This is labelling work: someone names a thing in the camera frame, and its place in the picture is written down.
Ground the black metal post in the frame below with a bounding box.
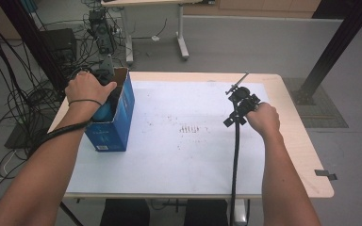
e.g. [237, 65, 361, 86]
[291, 0, 362, 106]
[0, 0, 72, 92]

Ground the black equipment box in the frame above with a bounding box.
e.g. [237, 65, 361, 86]
[39, 27, 78, 65]

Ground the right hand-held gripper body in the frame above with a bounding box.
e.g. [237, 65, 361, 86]
[225, 73, 262, 119]

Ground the person's left hand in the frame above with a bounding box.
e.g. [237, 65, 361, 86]
[64, 71, 118, 106]

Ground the dark floor plate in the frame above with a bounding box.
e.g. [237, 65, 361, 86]
[4, 109, 56, 150]

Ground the person's right hand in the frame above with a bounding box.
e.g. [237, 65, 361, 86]
[244, 102, 281, 139]

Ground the black tape strip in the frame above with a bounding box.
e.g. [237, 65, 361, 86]
[314, 169, 338, 182]

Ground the grey floor grate mat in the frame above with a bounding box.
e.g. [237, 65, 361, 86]
[282, 77, 350, 129]

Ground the person's leg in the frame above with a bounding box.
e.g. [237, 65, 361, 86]
[99, 198, 151, 226]
[183, 199, 229, 226]

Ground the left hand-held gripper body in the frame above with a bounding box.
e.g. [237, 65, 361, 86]
[93, 55, 122, 109]

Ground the person's right leg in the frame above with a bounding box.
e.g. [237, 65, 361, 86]
[183, 199, 229, 226]

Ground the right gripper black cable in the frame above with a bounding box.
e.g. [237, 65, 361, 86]
[229, 103, 241, 226]

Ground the blue cardboard box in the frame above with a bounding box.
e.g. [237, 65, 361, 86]
[84, 67, 136, 153]

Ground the person's left leg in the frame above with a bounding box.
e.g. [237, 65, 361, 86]
[99, 198, 151, 226]

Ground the tangle of black floor cables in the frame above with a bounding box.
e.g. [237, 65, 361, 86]
[0, 0, 126, 203]

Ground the black computer tower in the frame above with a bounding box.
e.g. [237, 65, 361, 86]
[88, 8, 118, 55]

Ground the white table mat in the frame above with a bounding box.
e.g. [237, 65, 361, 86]
[65, 79, 293, 196]

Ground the white desk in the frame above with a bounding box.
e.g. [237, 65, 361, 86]
[100, 0, 216, 65]

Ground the white table leg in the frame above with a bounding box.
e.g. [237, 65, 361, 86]
[236, 198, 250, 225]

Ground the black wrist band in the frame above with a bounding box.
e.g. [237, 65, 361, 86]
[68, 98, 103, 107]

